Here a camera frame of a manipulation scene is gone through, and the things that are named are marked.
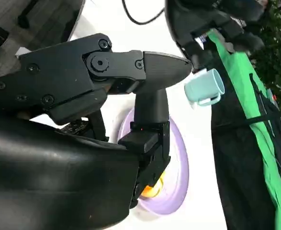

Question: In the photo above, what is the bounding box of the lilac plate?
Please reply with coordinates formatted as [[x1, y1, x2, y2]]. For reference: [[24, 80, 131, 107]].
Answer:
[[117, 107, 190, 216]]

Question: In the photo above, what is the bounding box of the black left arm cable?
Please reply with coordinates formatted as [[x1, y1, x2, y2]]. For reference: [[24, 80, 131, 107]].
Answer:
[[121, 0, 166, 25]]

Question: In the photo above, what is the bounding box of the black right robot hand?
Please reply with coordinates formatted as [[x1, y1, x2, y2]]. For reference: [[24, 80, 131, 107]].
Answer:
[[0, 33, 192, 230]]

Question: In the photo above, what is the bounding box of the green leafy plant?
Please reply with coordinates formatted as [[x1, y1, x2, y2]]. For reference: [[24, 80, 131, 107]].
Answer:
[[249, 0, 281, 117]]

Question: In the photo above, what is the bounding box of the green cloth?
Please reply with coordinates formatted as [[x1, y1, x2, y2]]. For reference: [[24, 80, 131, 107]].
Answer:
[[206, 28, 281, 230]]

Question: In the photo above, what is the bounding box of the orange and white bread roll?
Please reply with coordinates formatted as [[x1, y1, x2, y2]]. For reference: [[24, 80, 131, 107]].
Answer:
[[139, 171, 166, 199]]

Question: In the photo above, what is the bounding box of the pale green mug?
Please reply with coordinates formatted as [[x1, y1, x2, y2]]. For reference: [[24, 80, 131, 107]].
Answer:
[[184, 69, 226, 107]]

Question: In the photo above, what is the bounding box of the black curtain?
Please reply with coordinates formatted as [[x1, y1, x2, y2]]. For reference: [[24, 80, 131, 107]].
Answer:
[[211, 54, 281, 230]]

